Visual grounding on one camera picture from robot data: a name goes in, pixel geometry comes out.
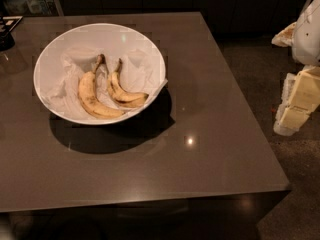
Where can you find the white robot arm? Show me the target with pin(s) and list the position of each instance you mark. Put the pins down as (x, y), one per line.
(285, 39)

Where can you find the shelf with bottles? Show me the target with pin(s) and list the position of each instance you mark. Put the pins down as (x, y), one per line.
(31, 8)

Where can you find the white paper towel liner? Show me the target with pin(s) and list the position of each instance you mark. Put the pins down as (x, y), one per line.
(141, 72)

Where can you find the white bowl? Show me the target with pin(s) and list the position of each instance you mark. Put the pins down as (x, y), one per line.
(113, 39)

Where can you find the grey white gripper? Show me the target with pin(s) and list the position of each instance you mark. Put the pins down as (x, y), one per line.
(307, 37)

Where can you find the yellow banana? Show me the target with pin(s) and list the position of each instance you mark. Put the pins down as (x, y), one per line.
(87, 94)
(119, 95)

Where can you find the dark object at table corner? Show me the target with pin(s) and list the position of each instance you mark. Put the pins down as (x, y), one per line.
(7, 24)

